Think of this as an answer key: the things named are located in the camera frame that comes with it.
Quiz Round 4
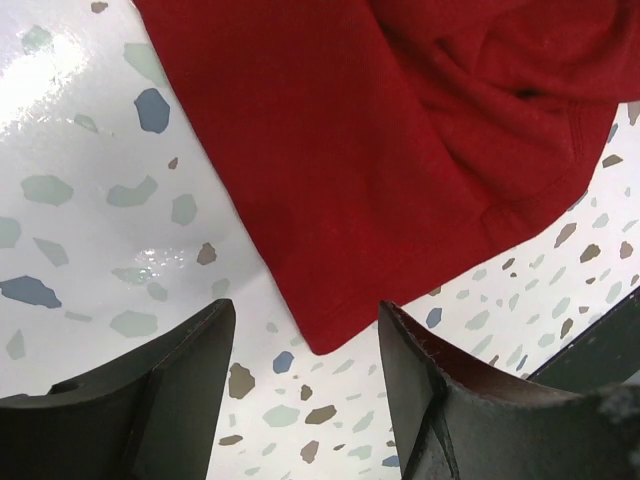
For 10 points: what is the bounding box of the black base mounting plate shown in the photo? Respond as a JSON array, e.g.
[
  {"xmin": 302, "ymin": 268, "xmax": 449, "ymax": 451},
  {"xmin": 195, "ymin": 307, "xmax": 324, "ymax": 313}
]
[{"xmin": 529, "ymin": 290, "xmax": 639, "ymax": 393}]

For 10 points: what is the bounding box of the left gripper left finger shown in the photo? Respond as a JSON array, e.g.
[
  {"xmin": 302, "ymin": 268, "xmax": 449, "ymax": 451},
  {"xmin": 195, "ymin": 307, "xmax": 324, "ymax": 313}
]
[{"xmin": 1, "ymin": 299, "xmax": 236, "ymax": 479}]

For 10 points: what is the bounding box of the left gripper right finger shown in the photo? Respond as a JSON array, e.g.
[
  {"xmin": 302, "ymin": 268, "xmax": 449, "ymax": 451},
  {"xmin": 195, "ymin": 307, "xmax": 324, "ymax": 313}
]
[{"xmin": 378, "ymin": 302, "xmax": 639, "ymax": 479}]

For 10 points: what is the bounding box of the red t shirt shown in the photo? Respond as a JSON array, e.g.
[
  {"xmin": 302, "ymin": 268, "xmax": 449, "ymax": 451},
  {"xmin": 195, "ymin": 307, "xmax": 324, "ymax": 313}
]
[{"xmin": 137, "ymin": 1, "xmax": 639, "ymax": 355}]

